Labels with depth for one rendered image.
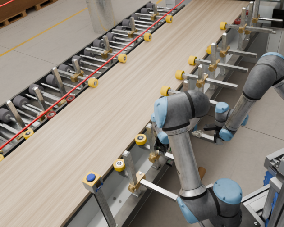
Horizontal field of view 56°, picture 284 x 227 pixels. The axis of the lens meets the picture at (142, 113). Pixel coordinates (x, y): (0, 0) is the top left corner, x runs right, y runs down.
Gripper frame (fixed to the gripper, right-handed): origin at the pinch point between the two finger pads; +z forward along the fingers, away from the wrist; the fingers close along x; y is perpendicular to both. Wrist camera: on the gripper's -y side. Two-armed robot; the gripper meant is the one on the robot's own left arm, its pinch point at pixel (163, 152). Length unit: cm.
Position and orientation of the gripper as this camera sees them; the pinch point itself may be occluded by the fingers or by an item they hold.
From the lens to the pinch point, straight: 177.6
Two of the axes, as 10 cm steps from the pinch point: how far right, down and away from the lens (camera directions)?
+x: 9.6, 0.5, -2.6
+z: 1.4, 7.4, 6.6
